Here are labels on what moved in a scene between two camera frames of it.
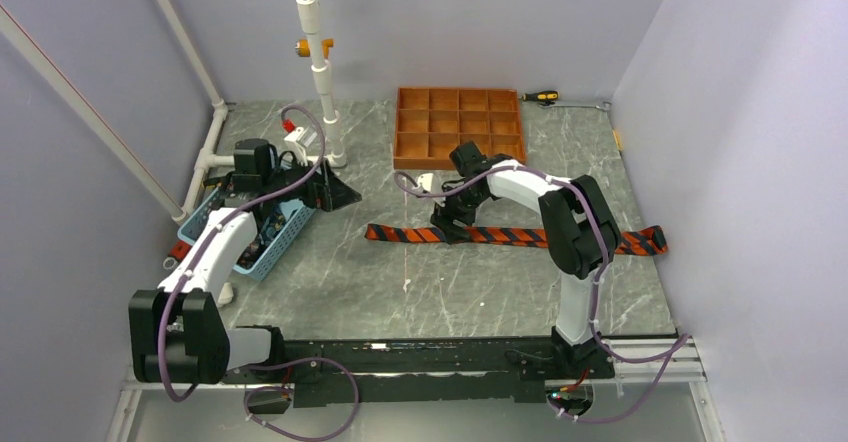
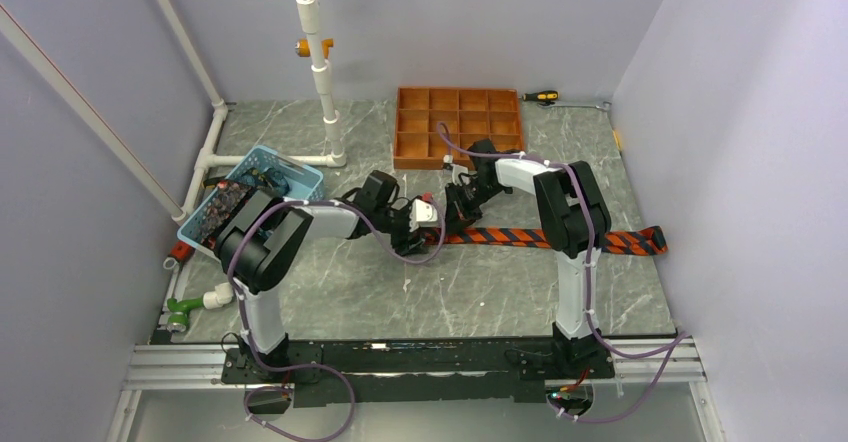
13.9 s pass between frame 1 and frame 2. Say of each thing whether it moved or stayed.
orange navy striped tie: stayed
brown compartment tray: stayed
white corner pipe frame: stayed
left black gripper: moved
